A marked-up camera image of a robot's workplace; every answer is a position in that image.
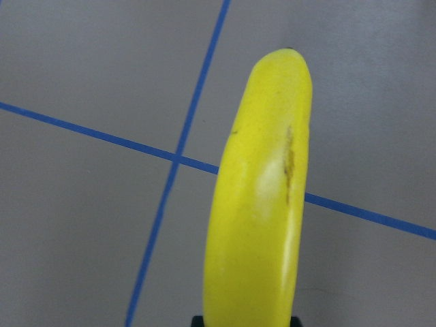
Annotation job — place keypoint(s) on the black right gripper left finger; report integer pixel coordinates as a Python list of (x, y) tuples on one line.
[(197, 321)]

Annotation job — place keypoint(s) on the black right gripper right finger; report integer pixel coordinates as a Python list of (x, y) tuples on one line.
[(295, 322)]

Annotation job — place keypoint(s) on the yellow banana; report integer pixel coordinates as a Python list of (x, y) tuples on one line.
[(253, 240)]

